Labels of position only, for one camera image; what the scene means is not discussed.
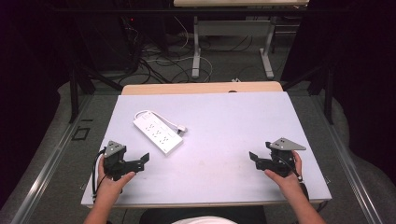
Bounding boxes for white power strip cable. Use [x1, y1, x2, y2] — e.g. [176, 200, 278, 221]
[134, 109, 189, 135]

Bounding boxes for white desk with grey legs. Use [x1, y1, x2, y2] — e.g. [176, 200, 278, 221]
[173, 0, 310, 80]

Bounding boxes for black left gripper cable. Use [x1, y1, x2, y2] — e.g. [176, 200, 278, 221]
[91, 147, 107, 202]

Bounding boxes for dark curtain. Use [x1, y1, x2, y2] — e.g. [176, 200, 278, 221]
[0, 0, 76, 209]
[279, 0, 396, 186]

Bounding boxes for white floor cable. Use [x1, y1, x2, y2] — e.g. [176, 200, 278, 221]
[146, 15, 214, 83]

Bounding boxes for aluminium floor rail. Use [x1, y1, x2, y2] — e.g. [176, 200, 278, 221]
[9, 92, 96, 224]
[310, 92, 385, 224]

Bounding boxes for black floor socket plate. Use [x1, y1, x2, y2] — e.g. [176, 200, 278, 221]
[71, 126, 92, 142]

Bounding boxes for person's white shirt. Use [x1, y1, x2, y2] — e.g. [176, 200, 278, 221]
[172, 216, 238, 224]

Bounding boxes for person's right hand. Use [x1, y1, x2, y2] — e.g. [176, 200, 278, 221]
[263, 150, 304, 200]

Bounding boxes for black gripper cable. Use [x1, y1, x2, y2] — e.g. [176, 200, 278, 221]
[274, 154, 304, 183]
[91, 147, 107, 202]

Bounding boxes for white power strip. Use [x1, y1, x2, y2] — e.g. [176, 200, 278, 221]
[133, 112, 185, 157]

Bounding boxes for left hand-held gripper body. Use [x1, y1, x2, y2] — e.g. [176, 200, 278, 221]
[103, 140, 142, 182]

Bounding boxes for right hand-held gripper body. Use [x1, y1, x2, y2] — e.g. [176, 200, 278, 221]
[262, 137, 307, 178]

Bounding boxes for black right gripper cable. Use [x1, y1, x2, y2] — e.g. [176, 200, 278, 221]
[274, 154, 304, 183]

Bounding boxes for person's black trousers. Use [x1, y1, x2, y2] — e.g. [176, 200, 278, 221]
[138, 205, 268, 224]

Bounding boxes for person's left hand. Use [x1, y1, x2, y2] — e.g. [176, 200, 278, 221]
[96, 155, 137, 203]

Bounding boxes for black floor cable bundle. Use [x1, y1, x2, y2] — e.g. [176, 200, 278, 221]
[120, 17, 194, 85]

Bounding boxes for black metal stand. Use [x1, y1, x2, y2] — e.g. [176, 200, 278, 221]
[280, 60, 336, 126]
[68, 60, 124, 124]

